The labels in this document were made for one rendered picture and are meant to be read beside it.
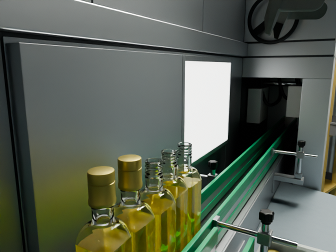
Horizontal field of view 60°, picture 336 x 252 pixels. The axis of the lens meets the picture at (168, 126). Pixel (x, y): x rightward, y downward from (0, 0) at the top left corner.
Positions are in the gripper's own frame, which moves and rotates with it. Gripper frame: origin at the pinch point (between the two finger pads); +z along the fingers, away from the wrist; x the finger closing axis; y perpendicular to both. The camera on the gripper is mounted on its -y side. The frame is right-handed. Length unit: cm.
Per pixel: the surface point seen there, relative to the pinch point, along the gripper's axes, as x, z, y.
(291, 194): 85, 57, 17
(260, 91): 108, 25, -17
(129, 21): 6.0, 6.6, -28.1
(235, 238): 24, 49, 7
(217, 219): 11.8, 39.0, 2.9
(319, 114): 96, 23, 12
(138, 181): -11.7, 24.9, -6.0
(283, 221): 59, 57, 17
